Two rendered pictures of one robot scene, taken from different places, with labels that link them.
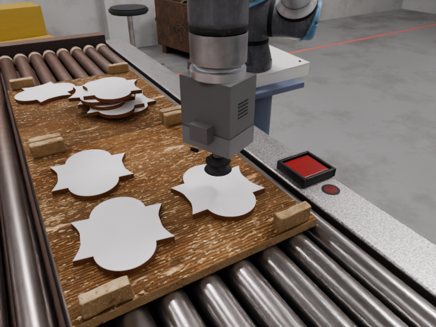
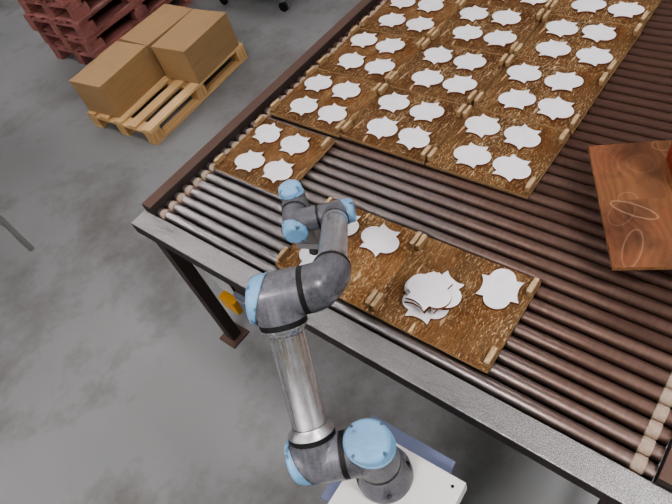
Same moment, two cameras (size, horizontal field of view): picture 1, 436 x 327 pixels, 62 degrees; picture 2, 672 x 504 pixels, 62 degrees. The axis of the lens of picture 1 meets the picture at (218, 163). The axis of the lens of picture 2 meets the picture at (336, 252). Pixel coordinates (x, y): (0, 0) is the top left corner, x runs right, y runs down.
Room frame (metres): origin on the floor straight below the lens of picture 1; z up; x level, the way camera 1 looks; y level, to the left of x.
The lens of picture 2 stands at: (1.74, -0.09, 2.42)
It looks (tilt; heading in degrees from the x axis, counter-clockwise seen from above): 50 degrees down; 173
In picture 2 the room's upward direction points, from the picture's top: 20 degrees counter-clockwise
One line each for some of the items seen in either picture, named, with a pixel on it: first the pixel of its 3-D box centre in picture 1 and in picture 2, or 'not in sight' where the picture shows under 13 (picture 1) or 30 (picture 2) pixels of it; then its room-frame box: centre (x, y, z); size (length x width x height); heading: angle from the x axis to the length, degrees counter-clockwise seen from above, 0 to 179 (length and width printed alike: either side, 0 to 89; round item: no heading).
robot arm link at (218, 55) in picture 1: (216, 48); not in sight; (0.48, 0.00, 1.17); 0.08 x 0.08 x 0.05
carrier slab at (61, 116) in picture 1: (91, 105); (453, 298); (0.86, 0.32, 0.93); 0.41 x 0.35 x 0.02; 31
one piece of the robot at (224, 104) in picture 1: (211, 108); (308, 228); (0.47, 0.01, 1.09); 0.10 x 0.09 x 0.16; 144
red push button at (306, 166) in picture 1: (305, 169); not in sight; (0.57, -0.16, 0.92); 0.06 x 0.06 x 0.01; 30
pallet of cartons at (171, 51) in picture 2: not in sight; (161, 69); (-2.66, -0.37, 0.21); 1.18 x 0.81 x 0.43; 127
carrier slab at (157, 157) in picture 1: (154, 187); (349, 251); (0.50, 0.11, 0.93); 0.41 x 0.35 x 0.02; 31
